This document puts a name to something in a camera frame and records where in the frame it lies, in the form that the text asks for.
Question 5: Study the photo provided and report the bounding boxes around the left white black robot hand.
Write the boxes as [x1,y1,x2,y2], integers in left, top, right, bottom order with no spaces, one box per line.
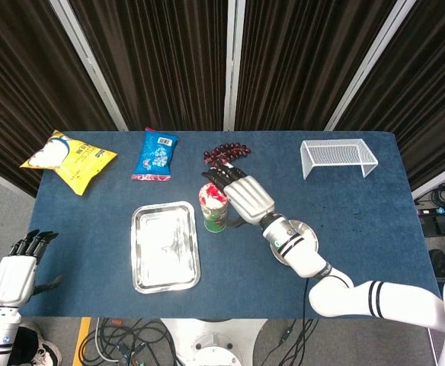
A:
[0,230,66,308]

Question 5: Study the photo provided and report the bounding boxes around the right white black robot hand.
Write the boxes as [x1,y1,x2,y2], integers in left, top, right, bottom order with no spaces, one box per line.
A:
[201,163,277,229]

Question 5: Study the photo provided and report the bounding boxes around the green can with red lid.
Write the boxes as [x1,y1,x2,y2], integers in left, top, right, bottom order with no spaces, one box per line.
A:
[198,181,230,233]

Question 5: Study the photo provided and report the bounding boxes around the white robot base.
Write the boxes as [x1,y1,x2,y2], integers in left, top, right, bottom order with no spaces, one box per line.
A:
[160,318,268,366]

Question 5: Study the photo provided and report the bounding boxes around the red grape bunch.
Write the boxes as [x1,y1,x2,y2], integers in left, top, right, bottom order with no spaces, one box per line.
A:
[203,142,252,168]

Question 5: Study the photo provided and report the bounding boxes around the round steel plate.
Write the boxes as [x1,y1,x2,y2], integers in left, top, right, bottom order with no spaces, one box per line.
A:
[269,219,319,268]

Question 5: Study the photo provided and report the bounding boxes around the black white sneaker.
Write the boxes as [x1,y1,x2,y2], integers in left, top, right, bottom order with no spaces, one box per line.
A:
[18,323,63,366]

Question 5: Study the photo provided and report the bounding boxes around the yellow floor tape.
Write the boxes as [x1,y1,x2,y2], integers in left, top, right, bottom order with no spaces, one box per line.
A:
[72,316,93,366]

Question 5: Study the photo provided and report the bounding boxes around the rectangular steel tray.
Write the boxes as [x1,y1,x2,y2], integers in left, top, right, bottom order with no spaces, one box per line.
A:
[130,201,202,295]

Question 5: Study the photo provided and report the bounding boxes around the blue snack bag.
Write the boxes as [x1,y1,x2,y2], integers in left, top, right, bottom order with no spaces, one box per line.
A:
[130,127,180,181]

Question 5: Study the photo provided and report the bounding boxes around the yellow snack bag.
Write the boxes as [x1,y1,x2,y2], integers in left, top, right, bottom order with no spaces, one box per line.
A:
[19,130,118,197]

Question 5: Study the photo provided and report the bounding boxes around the dark pleated curtain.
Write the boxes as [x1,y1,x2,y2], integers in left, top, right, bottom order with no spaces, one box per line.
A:
[336,0,445,191]
[235,0,397,132]
[68,0,229,132]
[0,0,119,195]

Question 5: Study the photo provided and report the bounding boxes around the black power strip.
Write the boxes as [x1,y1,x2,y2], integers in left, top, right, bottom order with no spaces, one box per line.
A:
[416,205,445,226]

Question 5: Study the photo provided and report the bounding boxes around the white partition base rail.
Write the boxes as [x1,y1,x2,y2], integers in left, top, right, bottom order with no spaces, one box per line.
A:
[411,156,445,200]
[0,162,37,201]

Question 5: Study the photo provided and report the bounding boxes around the white wire mesh rack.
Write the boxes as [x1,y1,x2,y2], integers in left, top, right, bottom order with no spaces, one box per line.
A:
[299,138,379,180]

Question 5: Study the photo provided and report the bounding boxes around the tangled black floor cables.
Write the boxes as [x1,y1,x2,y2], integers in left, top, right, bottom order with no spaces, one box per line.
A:
[81,318,185,366]

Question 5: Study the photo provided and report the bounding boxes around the white partition post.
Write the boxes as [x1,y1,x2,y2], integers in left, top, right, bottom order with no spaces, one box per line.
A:
[222,0,247,133]
[324,0,418,133]
[48,0,129,133]

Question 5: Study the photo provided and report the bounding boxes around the black cable with inline box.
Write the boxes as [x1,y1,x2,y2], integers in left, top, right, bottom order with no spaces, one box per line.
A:
[266,318,321,366]

